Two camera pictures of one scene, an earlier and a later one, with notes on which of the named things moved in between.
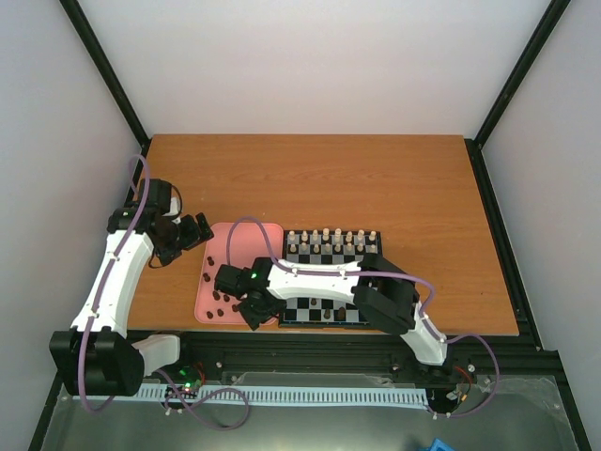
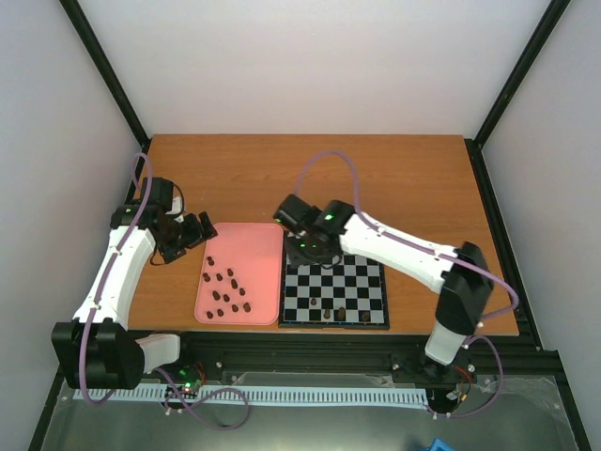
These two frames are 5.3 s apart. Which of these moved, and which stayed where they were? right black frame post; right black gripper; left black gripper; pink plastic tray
Moved: right black gripper
Stayed: pink plastic tray; right black frame post; left black gripper
